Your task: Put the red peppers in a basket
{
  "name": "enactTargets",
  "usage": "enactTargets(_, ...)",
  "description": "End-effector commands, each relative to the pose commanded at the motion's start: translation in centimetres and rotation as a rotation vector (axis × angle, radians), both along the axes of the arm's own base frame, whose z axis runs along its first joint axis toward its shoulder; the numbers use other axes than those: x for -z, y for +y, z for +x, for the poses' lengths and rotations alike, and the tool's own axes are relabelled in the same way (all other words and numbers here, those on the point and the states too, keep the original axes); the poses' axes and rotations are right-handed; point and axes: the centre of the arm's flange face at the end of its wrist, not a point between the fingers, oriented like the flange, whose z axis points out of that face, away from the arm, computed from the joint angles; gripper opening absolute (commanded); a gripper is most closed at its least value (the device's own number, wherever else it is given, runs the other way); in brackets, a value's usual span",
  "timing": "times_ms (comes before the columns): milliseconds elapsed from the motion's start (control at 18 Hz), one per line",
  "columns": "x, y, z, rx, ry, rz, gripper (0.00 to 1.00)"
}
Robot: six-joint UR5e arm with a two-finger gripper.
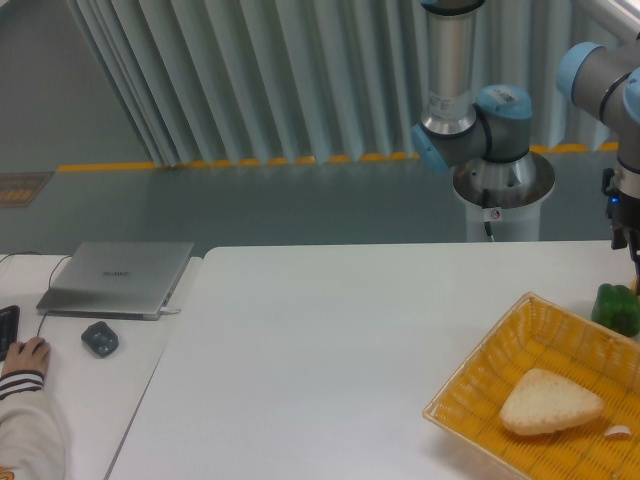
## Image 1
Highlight person's hand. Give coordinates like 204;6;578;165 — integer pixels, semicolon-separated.
1;337;51;378

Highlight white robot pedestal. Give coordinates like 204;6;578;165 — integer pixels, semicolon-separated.
453;152;555;243

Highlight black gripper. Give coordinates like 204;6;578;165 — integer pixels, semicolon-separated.
601;167;640;286

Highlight green bell pepper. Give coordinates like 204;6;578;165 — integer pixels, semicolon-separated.
591;283;639;338

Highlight grey laptop cable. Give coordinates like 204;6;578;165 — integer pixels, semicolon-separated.
0;250;74;291

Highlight yellow woven basket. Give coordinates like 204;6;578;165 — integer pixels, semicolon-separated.
423;293;639;479

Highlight forearm in cream sleeve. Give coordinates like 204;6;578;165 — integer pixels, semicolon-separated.
1;370;65;479

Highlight grey pleated curtain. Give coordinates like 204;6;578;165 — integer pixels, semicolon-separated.
70;1;628;167

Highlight triangular bread slice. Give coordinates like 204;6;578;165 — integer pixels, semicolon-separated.
499;368;604;436

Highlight silver closed laptop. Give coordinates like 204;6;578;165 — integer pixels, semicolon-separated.
37;242;193;321

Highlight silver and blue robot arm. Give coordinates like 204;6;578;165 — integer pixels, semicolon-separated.
411;1;639;263

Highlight small white shell piece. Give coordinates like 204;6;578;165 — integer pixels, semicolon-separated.
605;425;632;439

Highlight small dark grey gadget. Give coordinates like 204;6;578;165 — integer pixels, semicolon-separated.
81;321;119;358

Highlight black keyboard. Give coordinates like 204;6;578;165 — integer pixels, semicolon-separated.
0;305;20;362

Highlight black pedestal cable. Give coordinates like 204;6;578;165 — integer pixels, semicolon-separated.
481;188;497;243

